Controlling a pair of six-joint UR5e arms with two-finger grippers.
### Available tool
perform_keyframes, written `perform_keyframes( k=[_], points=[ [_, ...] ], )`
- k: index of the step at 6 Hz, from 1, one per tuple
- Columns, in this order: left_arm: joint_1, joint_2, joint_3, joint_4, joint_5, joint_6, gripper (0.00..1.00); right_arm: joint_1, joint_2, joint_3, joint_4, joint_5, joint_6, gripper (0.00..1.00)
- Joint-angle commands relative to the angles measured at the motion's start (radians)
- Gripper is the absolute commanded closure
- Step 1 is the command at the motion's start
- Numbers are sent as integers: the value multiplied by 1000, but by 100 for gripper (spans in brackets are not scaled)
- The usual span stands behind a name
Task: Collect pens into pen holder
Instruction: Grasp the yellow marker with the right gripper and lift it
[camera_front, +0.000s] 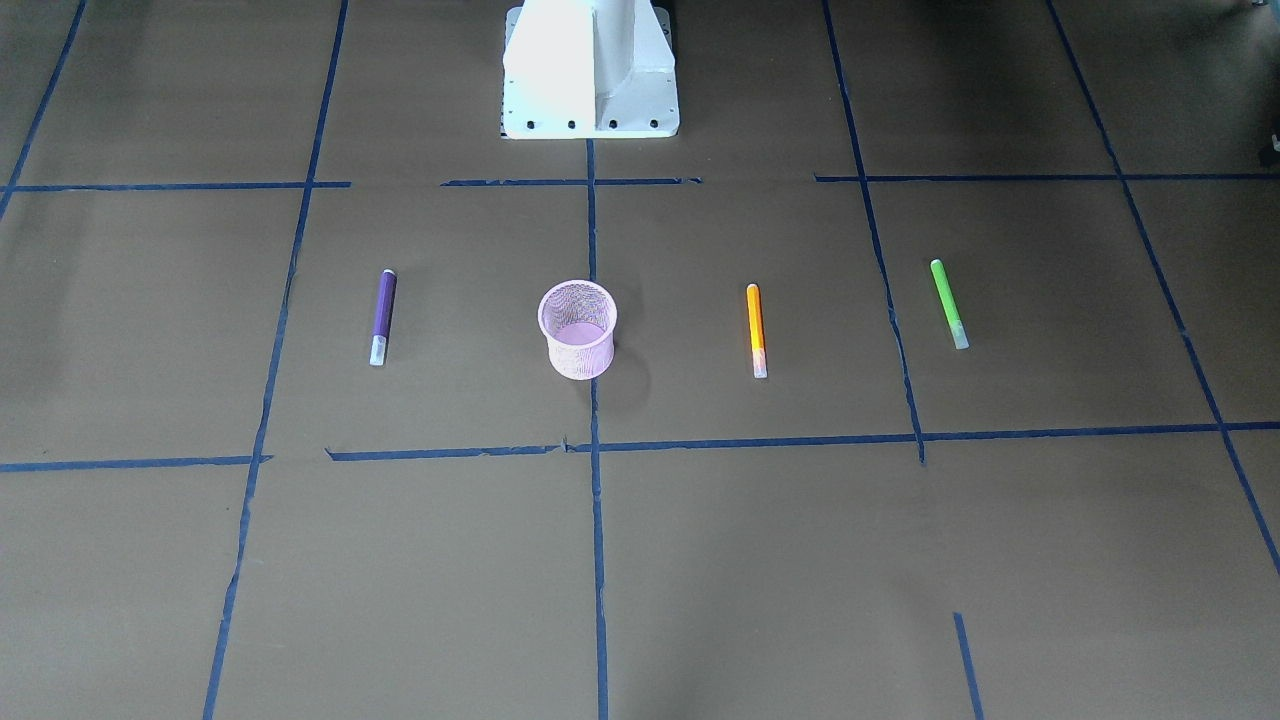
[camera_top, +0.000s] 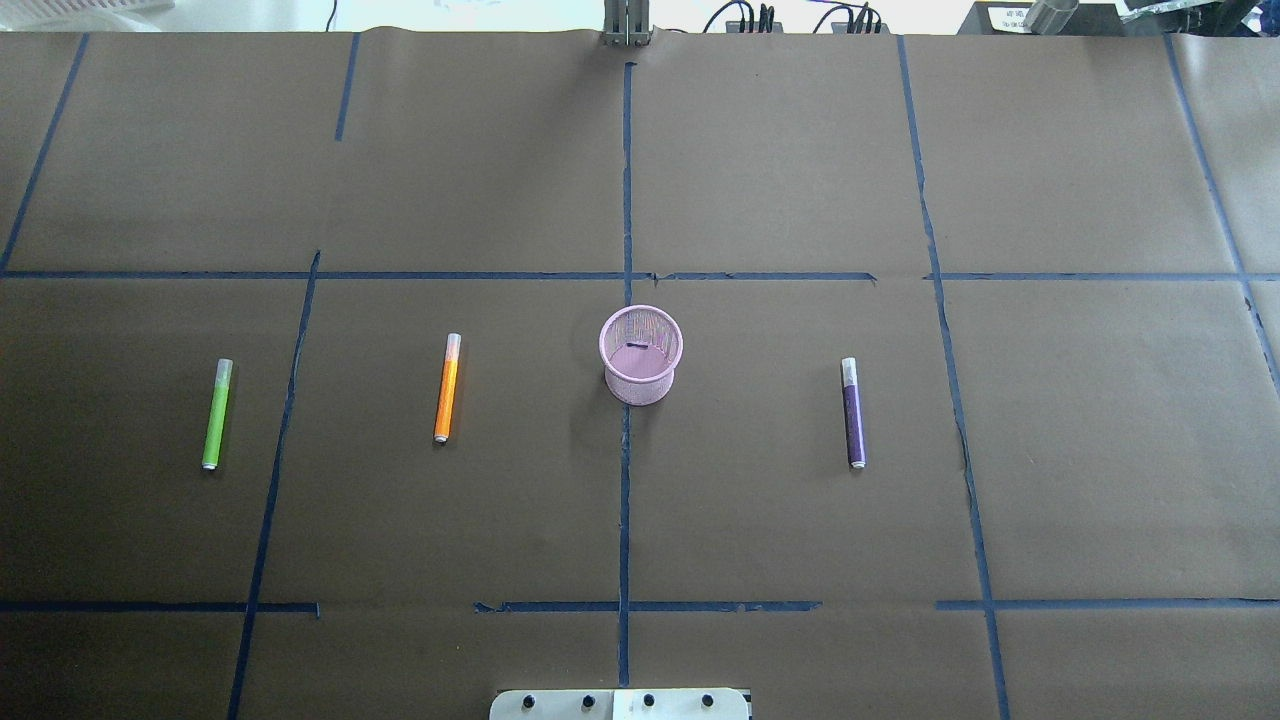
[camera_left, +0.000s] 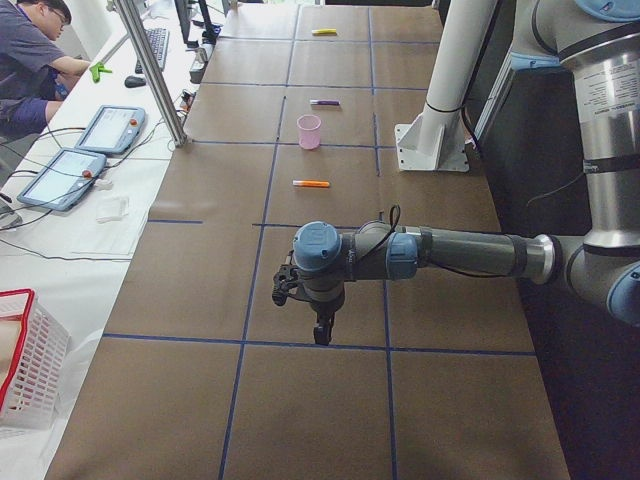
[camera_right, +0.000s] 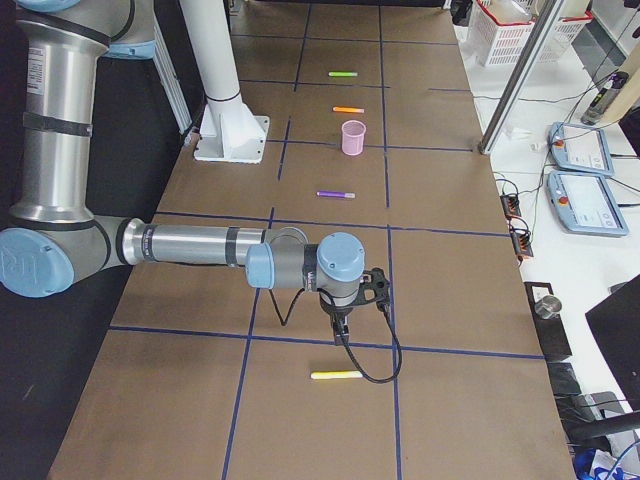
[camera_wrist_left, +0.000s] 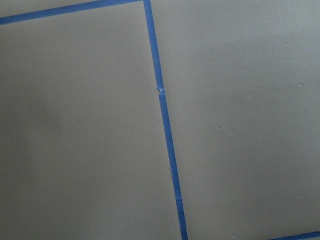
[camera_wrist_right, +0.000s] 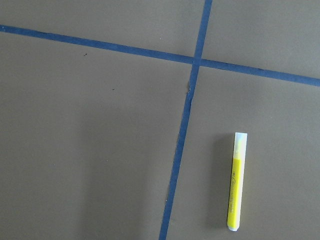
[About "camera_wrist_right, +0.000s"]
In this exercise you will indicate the yellow highlighter pen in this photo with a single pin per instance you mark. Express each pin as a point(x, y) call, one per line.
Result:
point(236, 181)

